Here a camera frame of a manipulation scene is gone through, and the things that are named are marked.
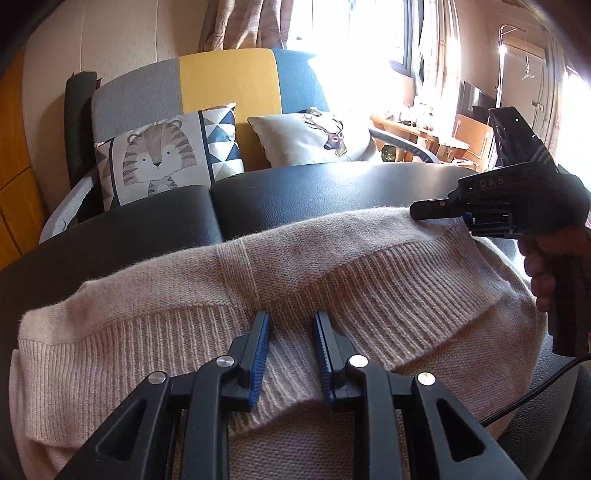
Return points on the deer print cushion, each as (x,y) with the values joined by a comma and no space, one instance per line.
(295,138)

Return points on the wooden wardrobe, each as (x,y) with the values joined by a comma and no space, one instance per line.
(16,161)

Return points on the beige patterned curtain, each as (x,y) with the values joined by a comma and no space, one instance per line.
(438,55)
(249,23)

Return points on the window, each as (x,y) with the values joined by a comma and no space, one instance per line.
(364,32)

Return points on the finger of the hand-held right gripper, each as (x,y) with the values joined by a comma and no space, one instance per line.
(489,226)
(434,210)

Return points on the person's right hand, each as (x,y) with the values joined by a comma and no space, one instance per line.
(538,258)

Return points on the beige knitted sweater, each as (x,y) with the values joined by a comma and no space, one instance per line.
(323,267)

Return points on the black television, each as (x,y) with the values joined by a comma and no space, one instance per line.
(475,99)

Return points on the grey yellow blue sofa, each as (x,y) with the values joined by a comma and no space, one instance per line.
(226,78)

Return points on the wooden desk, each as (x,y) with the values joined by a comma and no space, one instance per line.
(471,134)

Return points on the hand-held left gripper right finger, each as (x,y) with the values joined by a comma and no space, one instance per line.
(323,364)

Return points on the metal clothes rack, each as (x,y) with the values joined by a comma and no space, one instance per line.
(501,69)

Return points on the tiger print cushion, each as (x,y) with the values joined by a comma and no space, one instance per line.
(157,157)

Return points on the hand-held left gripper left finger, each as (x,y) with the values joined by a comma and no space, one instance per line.
(261,364)

